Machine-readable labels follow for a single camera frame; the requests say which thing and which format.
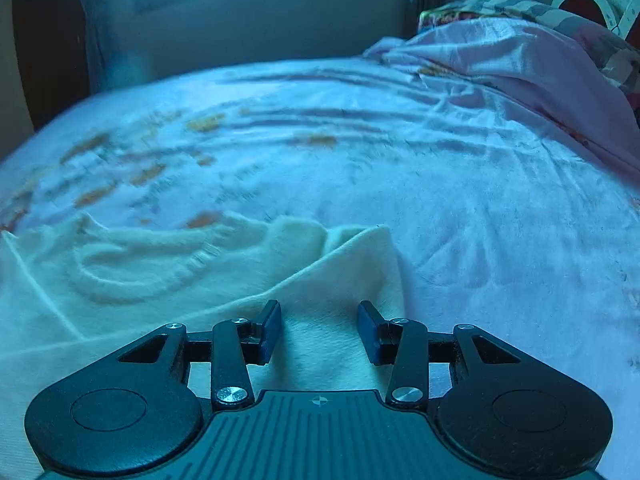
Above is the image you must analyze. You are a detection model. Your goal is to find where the dark wooden cabinet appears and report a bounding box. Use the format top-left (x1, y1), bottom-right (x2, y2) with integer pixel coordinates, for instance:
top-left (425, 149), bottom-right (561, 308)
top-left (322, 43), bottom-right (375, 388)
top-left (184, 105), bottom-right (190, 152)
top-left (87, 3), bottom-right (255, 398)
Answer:
top-left (12, 0), bottom-right (91, 131)

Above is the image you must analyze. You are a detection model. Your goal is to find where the floral bed sheet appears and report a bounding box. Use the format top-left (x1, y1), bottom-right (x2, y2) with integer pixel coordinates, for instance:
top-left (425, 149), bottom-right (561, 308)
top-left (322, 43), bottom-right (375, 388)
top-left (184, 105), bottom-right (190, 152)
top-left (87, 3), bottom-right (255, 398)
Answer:
top-left (0, 55), bottom-right (640, 480)

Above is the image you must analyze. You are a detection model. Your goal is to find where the cream knitted sweater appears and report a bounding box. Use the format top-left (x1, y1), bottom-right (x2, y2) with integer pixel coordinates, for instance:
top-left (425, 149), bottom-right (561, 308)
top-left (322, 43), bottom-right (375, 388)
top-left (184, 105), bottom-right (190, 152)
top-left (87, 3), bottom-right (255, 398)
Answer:
top-left (0, 210), bottom-right (407, 478)

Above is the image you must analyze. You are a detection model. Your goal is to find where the patterned pillow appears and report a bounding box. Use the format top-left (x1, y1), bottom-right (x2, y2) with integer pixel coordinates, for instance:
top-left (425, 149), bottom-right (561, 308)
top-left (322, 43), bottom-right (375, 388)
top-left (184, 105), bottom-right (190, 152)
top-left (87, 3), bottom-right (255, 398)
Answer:
top-left (417, 0), bottom-right (640, 96)

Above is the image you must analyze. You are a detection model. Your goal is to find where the pink blanket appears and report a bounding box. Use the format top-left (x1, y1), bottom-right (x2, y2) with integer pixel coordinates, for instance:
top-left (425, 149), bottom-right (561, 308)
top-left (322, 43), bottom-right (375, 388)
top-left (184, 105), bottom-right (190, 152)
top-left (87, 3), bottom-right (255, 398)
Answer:
top-left (362, 20), bottom-right (640, 176)

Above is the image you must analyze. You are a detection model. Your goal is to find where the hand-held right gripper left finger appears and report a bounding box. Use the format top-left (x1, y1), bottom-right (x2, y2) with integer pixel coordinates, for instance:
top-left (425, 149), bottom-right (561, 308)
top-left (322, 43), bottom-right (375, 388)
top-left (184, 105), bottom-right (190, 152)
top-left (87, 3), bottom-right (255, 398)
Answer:
top-left (117, 299), bottom-right (282, 411)

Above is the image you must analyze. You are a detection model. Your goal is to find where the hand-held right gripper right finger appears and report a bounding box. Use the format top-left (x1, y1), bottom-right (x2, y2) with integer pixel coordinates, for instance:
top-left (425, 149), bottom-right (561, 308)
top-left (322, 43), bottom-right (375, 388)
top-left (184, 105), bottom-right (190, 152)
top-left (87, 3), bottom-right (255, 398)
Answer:
top-left (357, 300), bottom-right (524, 407)

